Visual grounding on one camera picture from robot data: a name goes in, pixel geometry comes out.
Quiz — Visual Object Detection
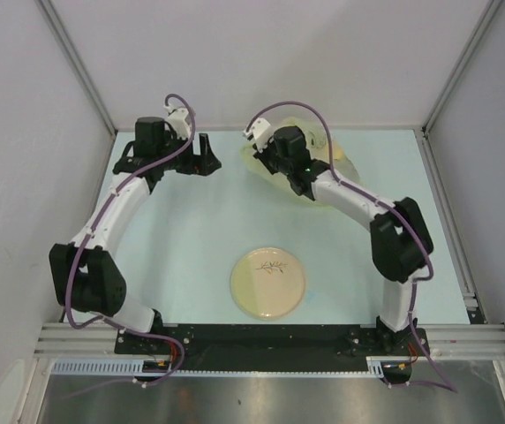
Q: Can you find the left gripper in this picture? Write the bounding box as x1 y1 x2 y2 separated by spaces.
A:
155 130 220 177

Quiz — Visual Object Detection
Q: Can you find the pale green plastic bag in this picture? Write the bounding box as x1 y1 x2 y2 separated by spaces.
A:
240 117 361 208

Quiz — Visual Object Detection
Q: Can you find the pink ceramic plate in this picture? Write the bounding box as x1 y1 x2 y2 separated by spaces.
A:
230 247 306 321

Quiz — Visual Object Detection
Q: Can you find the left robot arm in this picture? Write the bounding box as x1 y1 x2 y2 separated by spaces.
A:
49 108 222 353

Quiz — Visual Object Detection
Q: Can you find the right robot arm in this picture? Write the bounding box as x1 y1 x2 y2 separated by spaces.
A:
244 119 433 354

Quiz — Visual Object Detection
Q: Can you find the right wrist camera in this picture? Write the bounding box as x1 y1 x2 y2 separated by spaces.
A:
243 117 275 152

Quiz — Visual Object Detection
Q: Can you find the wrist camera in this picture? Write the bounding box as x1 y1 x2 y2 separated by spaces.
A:
243 117 275 152
164 105 193 140

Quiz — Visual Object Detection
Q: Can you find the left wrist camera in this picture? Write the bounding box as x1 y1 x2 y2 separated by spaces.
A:
164 105 193 140

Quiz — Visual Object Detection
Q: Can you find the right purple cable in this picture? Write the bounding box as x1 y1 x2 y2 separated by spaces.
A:
245 101 458 394

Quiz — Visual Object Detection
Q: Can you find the purple cable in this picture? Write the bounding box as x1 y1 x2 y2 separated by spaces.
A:
245 101 458 394
57 93 200 398

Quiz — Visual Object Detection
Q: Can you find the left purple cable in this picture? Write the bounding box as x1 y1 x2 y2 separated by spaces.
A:
57 93 200 398

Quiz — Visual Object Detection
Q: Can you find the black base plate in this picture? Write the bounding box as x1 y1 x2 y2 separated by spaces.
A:
114 322 432 383

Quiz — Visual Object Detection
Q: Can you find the white cable duct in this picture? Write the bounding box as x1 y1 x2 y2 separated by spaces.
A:
51 357 388 378

